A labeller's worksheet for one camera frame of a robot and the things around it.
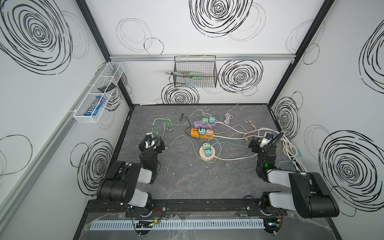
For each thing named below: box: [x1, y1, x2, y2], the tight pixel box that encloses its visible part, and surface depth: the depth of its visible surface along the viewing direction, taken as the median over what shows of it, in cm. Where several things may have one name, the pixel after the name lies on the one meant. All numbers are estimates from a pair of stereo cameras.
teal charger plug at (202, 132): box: [199, 128, 206, 136], surface depth 98 cm
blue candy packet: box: [84, 96, 106, 116], surface depth 72 cm
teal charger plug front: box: [205, 148, 213, 157], surface depth 88 cm
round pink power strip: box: [199, 145, 216, 161], surface depth 91 cm
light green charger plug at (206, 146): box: [202, 142, 211, 150], surface depth 91 cm
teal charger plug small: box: [208, 117, 216, 124], surface depth 104 cm
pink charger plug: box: [206, 129, 213, 137], surface depth 98 cm
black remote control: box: [97, 82, 117, 93], surface depth 80 cm
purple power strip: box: [194, 120, 217, 128], surface depth 107 cm
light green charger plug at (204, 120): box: [202, 117, 209, 125], surface depth 104 cm
